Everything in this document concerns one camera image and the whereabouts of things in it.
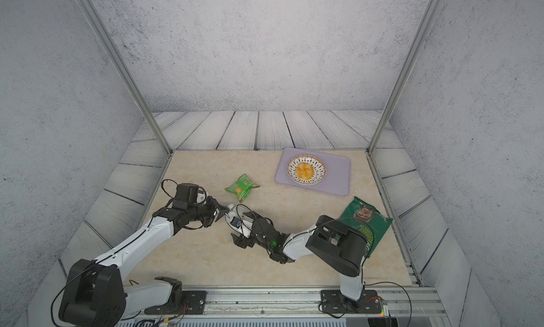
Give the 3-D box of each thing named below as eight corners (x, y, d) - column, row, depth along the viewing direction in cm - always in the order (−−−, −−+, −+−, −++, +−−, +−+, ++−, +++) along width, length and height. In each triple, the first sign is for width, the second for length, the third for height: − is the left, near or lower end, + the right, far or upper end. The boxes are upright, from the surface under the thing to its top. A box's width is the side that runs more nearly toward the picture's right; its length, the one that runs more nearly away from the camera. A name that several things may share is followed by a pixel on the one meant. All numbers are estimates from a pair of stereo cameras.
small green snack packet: (227, 191, 105) (225, 185, 101) (244, 178, 111) (243, 172, 107) (241, 203, 101) (239, 197, 97) (257, 189, 106) (256, 183, 102)
